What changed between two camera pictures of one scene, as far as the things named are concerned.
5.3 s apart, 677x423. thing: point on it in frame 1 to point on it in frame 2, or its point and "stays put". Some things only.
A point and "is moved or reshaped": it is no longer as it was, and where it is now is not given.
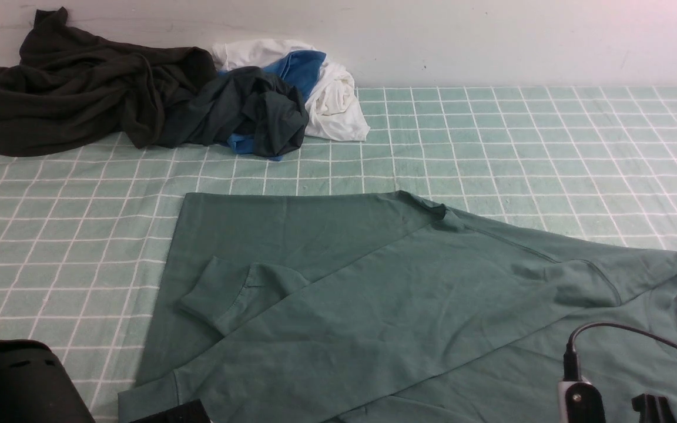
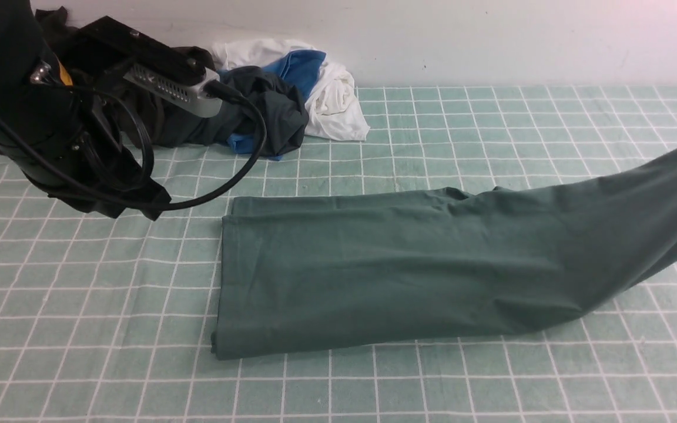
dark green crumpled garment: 245,101 stays put
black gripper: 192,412 to 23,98
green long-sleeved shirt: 395,306 is moved or reshaped
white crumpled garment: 333,111 stays put
